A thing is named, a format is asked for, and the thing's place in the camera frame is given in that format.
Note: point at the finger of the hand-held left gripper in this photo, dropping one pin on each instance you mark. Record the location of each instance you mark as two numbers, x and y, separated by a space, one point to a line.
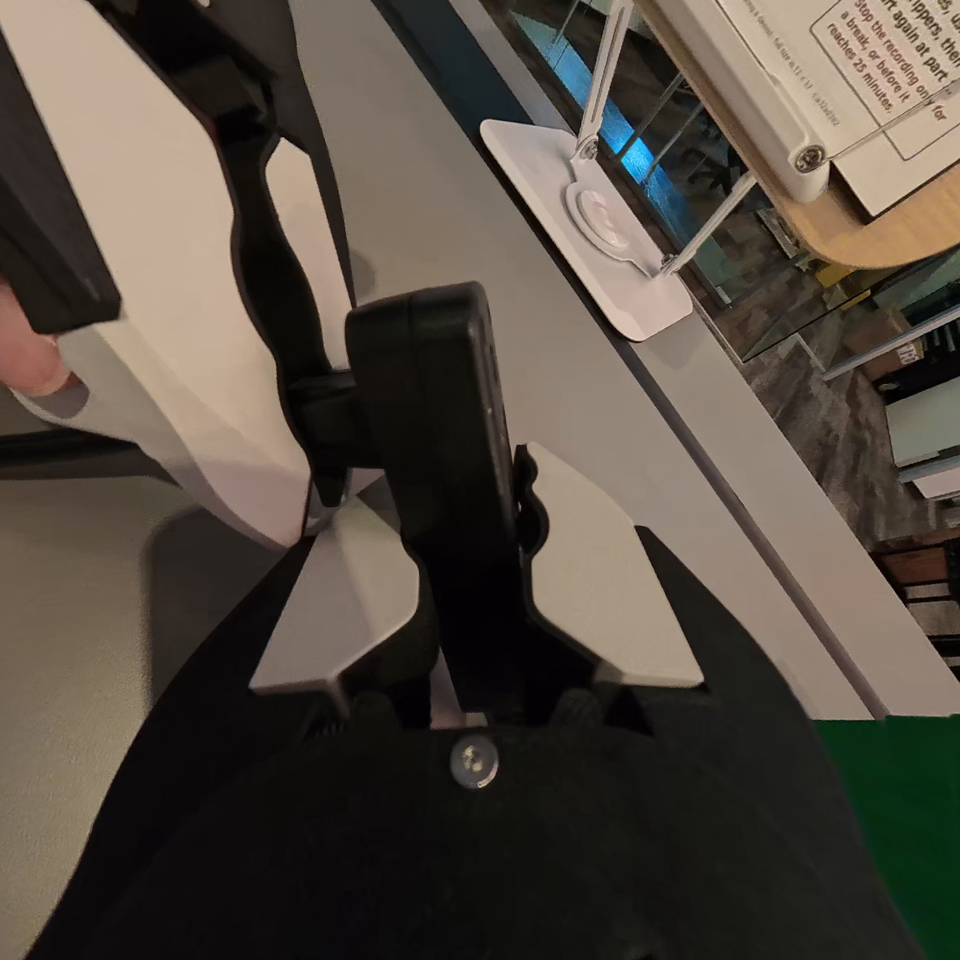
165 262
315 225

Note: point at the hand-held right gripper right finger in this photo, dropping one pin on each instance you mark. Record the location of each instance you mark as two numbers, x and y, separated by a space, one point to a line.
607 600

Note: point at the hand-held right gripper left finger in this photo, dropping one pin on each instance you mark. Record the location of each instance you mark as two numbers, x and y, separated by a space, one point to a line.
337 607

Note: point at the black power strip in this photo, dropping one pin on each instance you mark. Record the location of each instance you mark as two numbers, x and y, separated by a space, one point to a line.
435 420

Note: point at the person's left hand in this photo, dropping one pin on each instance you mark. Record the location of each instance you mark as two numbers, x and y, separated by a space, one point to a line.
30 352

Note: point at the document holder with white base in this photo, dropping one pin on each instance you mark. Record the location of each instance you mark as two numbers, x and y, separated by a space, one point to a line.
637 300

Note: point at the glass railing panel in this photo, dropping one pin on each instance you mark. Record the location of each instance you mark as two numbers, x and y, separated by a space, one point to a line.
825 330

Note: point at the green plastic bin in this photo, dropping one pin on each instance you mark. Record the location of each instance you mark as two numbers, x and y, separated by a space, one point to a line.
900 825

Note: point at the printed instruction sheet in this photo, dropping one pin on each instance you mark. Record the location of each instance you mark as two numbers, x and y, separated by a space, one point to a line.
885 75

